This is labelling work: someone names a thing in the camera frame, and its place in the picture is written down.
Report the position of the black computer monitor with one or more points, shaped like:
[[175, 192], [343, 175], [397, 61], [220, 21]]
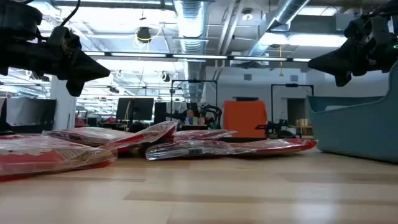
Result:
[[140, 109]]

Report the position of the black metal stand frame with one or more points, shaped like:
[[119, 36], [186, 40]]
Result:
[[192, 81], [292, 85]]

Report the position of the black ceiling dome device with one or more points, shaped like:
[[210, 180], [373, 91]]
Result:
[[143, 34]]

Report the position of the blue plastic basket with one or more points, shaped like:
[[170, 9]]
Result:
[[351, 133]]

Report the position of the silver ceiling duct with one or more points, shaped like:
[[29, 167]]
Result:
[[190, 28], [286, 12]]

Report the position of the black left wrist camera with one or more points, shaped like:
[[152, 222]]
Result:
[[18, 18]]

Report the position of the dark screen panel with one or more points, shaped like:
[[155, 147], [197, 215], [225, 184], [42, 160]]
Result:
[[31, 112]]

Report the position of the white round ceiling fixture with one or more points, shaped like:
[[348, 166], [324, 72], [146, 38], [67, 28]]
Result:
[[247, 15]]

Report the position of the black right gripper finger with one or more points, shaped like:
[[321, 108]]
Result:
[[335, 60]]

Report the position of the orange panel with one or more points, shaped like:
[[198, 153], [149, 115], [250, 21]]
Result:
[[245, 118]]

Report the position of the black background robot arm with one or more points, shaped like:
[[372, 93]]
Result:
[[275, 127], [214, 113]]

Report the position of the black aluminium table frame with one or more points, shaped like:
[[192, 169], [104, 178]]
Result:
[[248, 139]]

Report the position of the black upright panel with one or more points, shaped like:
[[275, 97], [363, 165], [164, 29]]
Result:
[[160, 113]]

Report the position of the long ceiling light strip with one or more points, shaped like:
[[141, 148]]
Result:
[[199, 56]]

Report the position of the red popcorn bag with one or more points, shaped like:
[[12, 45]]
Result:
[[87, 135], [280, 146], [202, 134], [186, 149], [46, 158], [146, 133]]

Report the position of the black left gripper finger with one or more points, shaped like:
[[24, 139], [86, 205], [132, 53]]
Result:
[[88, 70]]

